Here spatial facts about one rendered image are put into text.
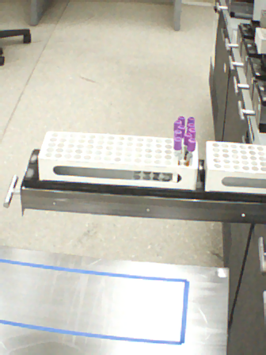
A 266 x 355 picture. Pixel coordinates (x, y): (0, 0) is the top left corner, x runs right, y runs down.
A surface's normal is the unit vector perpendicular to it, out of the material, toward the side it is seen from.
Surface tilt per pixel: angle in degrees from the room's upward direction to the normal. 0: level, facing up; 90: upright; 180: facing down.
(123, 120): 0
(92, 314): 0
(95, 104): 0
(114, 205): 90
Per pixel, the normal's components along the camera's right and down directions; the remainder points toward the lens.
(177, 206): -0.06, 0.57
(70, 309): 0.04, -0.82
